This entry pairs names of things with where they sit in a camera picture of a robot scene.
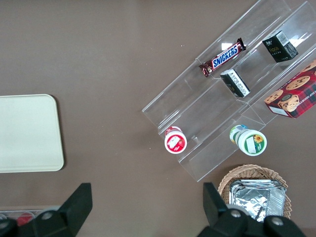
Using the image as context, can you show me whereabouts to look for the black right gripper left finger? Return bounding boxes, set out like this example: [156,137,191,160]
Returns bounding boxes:
[31,182,93,237]

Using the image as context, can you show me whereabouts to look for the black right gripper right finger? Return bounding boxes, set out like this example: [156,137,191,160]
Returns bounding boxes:
[197,182,250,237]

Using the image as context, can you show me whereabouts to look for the light tan wicker basket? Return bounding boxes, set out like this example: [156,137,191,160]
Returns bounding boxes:
[218,164,292,220]

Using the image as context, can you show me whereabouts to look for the beige plastic tray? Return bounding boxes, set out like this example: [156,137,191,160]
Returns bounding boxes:
[0,93,65,173]

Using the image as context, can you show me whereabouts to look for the silver foil packets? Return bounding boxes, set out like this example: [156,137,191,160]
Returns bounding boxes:
[229,179,287,223]

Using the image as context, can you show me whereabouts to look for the red cola bottle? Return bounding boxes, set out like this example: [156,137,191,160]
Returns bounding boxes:
[16,213,33,226]

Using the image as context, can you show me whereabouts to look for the clear acrylic bottle rack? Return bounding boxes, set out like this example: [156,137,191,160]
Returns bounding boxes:
[0,209,50,222]

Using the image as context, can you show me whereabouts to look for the green lidded yogurt cup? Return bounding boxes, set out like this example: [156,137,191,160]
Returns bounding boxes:
[229,124,268,157]

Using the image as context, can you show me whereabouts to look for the red lidded yogurt cup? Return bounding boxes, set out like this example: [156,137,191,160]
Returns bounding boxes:
[164,125,188,154]

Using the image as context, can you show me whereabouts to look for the clear acrylic stepped shelf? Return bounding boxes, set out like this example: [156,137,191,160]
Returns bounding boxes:
[196,0,316,127]
[141,58,267,183]

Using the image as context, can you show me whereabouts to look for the small black carton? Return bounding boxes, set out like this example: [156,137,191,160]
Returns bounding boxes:
[261,30,299,64]
[219,69,251,98]

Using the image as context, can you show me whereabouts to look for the red tartan cookie box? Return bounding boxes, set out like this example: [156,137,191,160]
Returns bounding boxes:
[263,59,316,119]

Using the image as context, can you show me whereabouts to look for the Snickers chocolate bar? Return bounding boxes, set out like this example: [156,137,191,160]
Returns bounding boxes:
[199,38,247,78]

